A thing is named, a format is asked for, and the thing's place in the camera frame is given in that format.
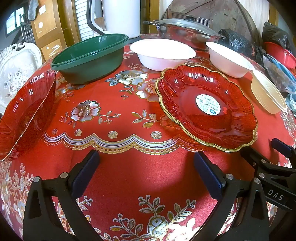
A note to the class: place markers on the white kettle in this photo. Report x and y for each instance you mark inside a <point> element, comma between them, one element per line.
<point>121,18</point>

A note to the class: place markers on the wide white bowl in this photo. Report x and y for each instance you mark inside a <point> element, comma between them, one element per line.
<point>161,54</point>

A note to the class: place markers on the black plastic bag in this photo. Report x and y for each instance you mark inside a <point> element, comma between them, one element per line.
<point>275,34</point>
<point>235,42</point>

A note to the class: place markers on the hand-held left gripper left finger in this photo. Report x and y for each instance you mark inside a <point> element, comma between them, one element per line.
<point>86,170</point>

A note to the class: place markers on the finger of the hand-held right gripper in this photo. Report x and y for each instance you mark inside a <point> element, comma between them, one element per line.
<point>284,147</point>
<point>251,158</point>

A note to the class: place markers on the grey cloth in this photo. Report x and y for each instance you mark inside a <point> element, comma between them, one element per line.
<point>33,9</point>

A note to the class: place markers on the clear plastic bag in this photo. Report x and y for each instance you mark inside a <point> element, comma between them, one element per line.
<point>281,76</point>

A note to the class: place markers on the green plastic bowl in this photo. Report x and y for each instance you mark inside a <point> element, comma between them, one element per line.
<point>90,61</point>

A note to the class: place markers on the round wooden tabletop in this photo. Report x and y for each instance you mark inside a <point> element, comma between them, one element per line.
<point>215,14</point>

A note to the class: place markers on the red ribbed plate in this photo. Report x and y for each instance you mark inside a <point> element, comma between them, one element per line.
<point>25,115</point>

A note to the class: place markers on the white ornate chair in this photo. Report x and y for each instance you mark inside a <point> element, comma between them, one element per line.
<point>16,69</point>

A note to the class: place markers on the red plastic basin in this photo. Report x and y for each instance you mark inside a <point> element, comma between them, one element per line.
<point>278,54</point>

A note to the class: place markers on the cream ribbed bowl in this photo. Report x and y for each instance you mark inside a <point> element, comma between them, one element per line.
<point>266,92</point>

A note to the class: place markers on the red gold-rimmed plate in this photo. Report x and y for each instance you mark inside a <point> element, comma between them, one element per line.
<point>208,120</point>

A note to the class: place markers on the metal pot with lid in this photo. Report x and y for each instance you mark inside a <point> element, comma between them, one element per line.
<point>185,31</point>

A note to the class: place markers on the metal rack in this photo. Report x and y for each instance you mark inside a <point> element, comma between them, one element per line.
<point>27,32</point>

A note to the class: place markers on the small white bowl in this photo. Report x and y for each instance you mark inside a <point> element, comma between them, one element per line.
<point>229,60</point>

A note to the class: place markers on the red floral tablecloth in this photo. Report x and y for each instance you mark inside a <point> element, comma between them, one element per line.
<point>129,176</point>

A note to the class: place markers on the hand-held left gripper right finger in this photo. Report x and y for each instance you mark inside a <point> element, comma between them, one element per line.
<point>209,176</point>

